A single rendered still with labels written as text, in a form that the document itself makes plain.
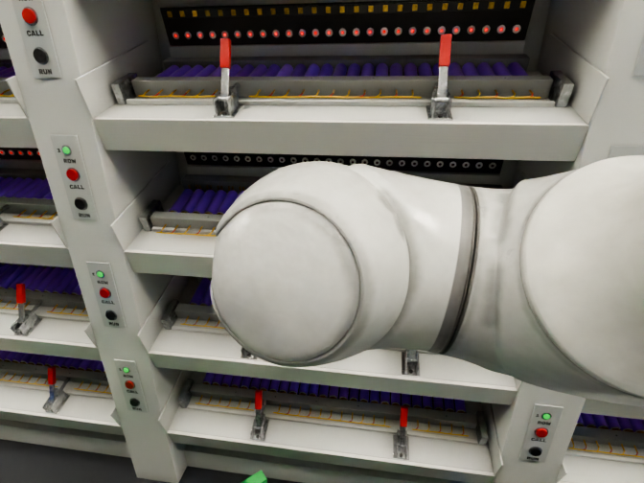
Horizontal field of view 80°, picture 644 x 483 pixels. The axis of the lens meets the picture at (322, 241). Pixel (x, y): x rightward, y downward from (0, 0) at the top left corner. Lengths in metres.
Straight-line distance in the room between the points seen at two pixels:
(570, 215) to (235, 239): 0.14
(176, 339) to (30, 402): 0.41
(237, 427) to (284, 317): 0.69
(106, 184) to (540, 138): 0.56
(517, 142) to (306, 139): 0.25
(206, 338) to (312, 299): 0.58
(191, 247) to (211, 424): 0.38
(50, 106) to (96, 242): 0.20
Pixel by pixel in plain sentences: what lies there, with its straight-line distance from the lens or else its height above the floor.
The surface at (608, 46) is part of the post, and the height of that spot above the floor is 0.81.
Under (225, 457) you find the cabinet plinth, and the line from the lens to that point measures 0.95.
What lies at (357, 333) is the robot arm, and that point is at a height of 0.69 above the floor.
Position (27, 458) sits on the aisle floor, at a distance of 1.18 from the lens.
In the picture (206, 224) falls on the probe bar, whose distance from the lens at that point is 0.62.
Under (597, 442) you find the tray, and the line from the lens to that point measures 0.91.
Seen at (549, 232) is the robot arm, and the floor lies 0.72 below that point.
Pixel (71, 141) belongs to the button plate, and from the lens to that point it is 0.64.
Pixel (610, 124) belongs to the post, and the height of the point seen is 0.73.
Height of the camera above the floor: 0.79
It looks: 24 degrees down
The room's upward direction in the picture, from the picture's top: straight up
